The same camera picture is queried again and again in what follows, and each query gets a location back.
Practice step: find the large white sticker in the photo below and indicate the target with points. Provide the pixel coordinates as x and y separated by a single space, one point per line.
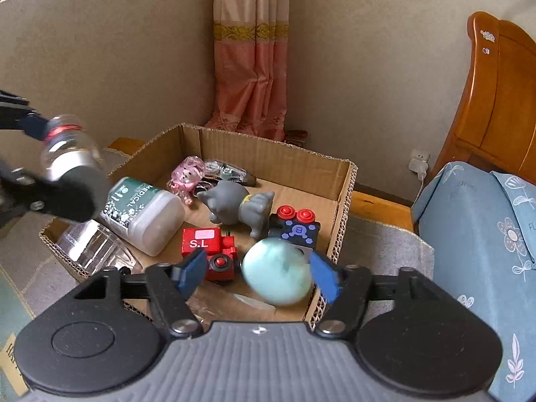
488 35

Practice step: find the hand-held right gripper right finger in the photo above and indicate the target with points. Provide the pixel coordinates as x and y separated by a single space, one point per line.
325 276

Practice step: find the pink and beige curtain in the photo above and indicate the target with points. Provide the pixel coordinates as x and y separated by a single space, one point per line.
251 50

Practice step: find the wooden headboard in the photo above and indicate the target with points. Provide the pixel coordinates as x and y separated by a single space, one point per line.
506 92

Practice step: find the clear plastic container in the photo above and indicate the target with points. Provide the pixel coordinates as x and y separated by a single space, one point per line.
92 247

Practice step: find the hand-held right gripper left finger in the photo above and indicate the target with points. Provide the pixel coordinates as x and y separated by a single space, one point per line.
190 274

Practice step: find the grey cat toy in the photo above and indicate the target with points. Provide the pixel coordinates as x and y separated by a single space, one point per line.
234 205

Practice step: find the dark red object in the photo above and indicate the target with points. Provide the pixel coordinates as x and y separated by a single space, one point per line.
297 135

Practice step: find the blue floral pillow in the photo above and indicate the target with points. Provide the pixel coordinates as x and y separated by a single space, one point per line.
519 209

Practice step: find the blue floral bedsheet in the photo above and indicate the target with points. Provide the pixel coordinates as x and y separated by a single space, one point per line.
460 238

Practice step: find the white wall socket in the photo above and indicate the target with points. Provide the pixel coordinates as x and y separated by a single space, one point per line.
421 155

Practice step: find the brown cardboard box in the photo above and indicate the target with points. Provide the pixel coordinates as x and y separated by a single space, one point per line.
293 171

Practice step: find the black toy train red buttons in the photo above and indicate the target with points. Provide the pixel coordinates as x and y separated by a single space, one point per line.
299 230

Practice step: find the mint green egg-shaped case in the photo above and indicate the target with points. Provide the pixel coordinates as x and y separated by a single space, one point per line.
276 272

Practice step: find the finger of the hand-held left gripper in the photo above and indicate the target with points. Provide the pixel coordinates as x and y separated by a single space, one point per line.
79 194
31 126

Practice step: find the yellow paper sheet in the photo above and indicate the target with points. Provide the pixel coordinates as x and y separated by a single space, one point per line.
11 360

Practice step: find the clear plastic bottle red band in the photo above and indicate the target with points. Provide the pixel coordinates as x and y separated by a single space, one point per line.
69 146

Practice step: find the green and white medical bottle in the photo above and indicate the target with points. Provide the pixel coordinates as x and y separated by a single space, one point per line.
142 217

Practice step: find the white charger plug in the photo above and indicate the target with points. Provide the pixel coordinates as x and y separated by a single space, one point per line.
418 168

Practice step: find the clear correction tape dispenser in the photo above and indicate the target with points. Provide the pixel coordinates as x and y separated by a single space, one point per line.
228 171

